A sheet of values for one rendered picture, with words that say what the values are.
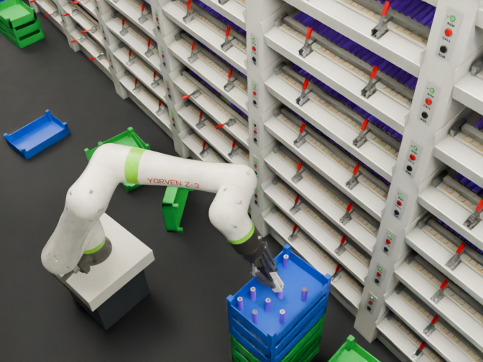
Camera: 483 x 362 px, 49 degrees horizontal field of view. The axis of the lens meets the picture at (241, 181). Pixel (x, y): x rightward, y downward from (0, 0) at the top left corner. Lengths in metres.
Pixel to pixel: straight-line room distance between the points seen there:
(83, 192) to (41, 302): 1.07
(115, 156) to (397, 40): 0.89
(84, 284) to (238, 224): 0.84
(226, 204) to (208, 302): 0.99
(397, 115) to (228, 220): 0.55
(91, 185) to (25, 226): 1.30
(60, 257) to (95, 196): 0.37
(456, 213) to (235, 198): 0.61
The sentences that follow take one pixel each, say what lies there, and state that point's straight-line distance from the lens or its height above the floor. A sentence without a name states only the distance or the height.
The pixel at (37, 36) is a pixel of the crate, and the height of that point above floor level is 0.04.
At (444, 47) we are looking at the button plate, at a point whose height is 1.39.
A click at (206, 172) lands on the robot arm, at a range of 1.60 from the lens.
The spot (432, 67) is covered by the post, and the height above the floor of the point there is 1.33.
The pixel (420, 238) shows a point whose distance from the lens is 1.74.
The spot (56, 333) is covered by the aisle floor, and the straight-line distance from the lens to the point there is 2.49.
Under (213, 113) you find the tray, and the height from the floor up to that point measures 0.54.
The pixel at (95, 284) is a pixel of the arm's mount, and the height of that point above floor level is 0.34.
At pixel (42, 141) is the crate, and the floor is 0.05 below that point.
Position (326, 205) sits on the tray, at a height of 0.54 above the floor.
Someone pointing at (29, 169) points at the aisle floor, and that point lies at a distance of 3.18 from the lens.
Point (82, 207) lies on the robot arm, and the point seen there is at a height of 0.91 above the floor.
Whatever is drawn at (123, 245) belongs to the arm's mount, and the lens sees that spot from 2.22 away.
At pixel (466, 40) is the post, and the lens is 1.29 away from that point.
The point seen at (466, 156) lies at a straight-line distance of 1.45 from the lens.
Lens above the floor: 2.08
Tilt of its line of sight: 47 degrees down
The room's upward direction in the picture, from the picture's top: 2 degrees counter-clockwise
